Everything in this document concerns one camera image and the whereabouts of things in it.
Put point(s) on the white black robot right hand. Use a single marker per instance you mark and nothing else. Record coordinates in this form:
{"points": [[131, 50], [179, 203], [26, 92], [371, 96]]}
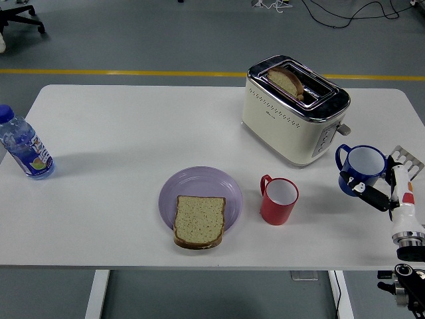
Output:
{"points": [[403, 199]]}

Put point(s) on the blue enamel cup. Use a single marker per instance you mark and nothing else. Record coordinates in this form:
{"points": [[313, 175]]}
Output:
{"points": [[365, 159]]}

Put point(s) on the red enamel cup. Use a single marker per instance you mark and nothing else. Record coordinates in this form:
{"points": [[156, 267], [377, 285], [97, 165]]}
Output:
{"points": [[277, 211]]}

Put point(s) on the rounded bread slice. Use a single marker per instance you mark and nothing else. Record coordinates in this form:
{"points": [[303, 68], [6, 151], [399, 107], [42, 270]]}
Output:
{"points": [[285, 81]]}

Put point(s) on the square bread slice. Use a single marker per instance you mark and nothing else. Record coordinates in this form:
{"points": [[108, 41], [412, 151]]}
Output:
{"points": [[199, 221]]}

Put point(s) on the silver metal toast rack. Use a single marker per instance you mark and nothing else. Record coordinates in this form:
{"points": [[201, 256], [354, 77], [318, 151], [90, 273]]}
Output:
{"points": [[410, 159]]}

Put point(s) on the black table control panel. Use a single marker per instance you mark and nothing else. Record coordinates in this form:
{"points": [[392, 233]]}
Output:
{"points": [[384, 274]]}

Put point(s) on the white table leg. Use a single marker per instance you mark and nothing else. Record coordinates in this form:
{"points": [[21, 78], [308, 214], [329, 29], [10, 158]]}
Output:
{"points": [[97, 295], [345, 295]]}

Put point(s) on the grey box under table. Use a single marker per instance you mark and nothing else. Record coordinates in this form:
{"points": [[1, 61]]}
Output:
{"points": [[303, 276]]}

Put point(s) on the cream chrome toaster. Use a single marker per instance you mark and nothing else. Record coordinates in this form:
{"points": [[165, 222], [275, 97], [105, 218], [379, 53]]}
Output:
{"points": [[282, 133]]}

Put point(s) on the purple round plate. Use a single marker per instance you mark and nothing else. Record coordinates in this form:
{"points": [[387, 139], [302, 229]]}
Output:
{"points": [[199, 181]]}

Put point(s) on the blue-capped plastic drink bottle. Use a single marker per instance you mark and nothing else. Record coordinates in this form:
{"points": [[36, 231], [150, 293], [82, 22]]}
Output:
{"points": [[26, 146]]}

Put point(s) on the black office chair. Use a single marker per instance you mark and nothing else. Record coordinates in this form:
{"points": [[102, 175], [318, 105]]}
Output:
{"points": [[16, 16]]}

